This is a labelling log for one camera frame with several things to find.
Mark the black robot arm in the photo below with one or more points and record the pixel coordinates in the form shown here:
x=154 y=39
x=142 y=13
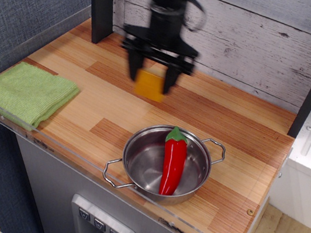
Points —
x=162 y=41

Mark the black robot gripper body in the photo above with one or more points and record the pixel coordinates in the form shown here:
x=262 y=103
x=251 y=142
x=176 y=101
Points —
x=161 y=41

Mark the dark left support post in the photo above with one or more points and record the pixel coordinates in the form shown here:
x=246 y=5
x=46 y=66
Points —
x=102 y=19

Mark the red chili pepper toy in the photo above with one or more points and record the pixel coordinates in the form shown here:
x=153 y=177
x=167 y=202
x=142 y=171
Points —
x=174 y=160

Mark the silver dispenser panel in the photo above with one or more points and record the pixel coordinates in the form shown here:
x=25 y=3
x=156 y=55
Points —
x=88 y=218

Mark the clear acrylic left guard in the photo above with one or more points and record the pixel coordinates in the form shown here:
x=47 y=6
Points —
x=17 y=40

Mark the clear acrylic front guard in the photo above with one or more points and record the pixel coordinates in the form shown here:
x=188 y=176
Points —
x=90 y=175

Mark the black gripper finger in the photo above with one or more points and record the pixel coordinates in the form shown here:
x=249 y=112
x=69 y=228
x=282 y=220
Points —
x=135 y=60
x=170 y=79

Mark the stainless steel pot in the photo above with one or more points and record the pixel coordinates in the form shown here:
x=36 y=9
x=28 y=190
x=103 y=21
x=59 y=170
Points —
x=143 y=157

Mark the yellow cheese wedge block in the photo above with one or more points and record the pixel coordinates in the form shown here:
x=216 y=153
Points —
x=149 y=85

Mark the green folded towel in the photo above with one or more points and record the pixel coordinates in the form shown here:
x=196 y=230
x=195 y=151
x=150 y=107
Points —
x=30 y=95

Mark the clear acrylic guard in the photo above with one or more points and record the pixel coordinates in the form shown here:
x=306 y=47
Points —
x=90 y=175
x=17 y=40

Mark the grey toy fridge cabinet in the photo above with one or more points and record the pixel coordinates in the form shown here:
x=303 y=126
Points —
x=54 y=184

